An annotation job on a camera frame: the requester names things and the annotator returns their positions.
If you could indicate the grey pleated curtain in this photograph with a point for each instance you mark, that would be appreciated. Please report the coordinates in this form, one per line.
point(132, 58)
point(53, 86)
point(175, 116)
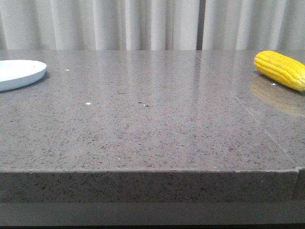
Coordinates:
point(152, 24)

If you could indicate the yellow corn cob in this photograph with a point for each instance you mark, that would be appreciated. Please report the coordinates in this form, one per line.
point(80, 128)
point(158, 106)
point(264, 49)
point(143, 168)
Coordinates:
point(282, 69)

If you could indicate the light blue round plate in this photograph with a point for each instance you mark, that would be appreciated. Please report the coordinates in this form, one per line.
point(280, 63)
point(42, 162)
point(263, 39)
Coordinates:
point(19, 73)

